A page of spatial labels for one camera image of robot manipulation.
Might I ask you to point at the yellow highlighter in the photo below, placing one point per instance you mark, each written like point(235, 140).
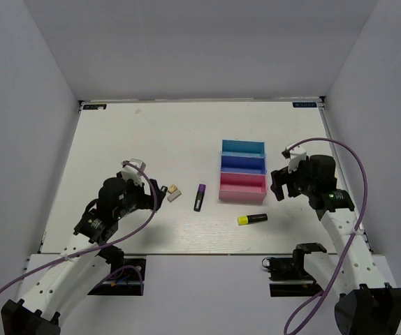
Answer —
point(250, 219)

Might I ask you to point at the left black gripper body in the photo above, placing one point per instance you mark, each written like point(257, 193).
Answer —
point(135, 197)

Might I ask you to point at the right corner label sticker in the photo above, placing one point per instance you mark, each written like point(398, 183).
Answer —
point(304, 104)

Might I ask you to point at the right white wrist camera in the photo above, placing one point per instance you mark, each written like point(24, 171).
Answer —
point(295, 156)

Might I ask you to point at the purple highlighter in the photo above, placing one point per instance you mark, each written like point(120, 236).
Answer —
point(200, 194)

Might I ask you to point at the pink container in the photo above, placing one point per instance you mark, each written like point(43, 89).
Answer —
point(242, 188)

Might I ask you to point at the white eraser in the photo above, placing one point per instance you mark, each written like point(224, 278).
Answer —
point(174, 195)

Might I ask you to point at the corner label sticker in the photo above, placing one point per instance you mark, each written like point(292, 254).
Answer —
point(304, 104)
point(94, 107)

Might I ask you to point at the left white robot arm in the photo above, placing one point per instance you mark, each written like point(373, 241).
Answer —
point(83, 263)

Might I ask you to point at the left corner label sticker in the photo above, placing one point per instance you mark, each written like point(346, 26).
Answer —
point(94, 107)

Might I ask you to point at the dark blue container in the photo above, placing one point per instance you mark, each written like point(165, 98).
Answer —
point(243, 165)

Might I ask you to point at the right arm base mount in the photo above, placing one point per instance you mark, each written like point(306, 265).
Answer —
point(286, 281)

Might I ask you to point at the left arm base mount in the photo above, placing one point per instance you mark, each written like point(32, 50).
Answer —
point(129, 282)

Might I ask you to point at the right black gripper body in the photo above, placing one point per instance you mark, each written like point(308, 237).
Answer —
point(297, 182)

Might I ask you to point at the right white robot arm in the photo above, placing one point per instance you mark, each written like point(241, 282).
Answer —
point(366, 302)

